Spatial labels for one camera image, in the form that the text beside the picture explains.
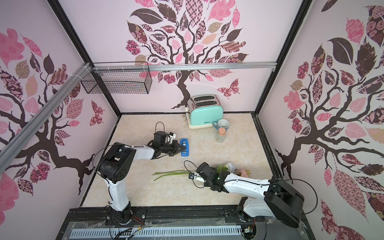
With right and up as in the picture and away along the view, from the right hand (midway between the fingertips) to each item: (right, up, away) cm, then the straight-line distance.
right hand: (207, 169), depth 86 cm
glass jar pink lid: (+11, +18, +13) cm, 25 cm away
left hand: (-13, +11, +7) cm, 18 cm away
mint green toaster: (-2, +37, +15) cm, 41 cm away
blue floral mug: (+11, +28, +17) cm, 35 cm away
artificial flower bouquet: (+12, +3, -5) cm, 14 cm away
